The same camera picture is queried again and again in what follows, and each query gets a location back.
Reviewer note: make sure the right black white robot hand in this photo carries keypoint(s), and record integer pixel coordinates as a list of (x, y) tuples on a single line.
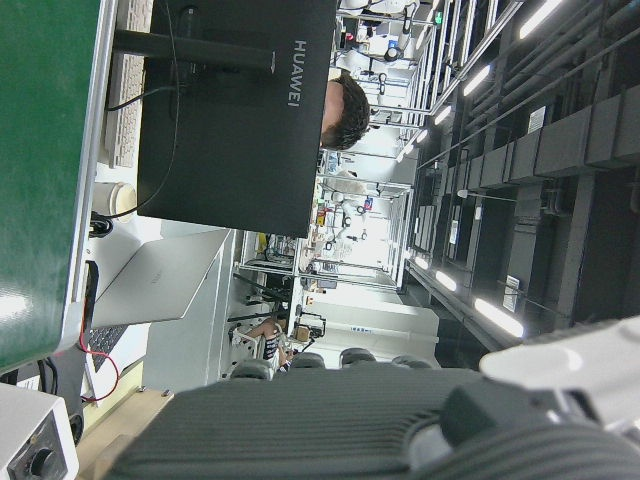
[(300, 430)]

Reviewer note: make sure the seated person striped shirt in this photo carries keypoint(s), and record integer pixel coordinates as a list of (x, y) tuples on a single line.
[(272, 345)]

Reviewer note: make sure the silver laptop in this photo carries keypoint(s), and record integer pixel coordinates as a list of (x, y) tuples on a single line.
[(160, 280)]

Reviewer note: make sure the white conveyor control box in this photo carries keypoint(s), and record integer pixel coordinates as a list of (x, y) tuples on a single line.
[(30, 435)]

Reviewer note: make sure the white paper cup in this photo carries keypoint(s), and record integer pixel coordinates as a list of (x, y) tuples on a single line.
[(115, 200)]

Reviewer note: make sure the black computer monitor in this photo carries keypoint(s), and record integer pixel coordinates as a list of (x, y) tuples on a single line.
[(225, 140)]

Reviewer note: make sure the dark haired seated person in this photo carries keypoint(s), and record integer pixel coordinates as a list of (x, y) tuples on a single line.
[(347, 110)]

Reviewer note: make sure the green conveyor belt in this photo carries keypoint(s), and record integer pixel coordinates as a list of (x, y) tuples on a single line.
[(40, 175)]

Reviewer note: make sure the white keyboard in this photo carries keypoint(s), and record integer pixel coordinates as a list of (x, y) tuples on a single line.
[(125, 110)]

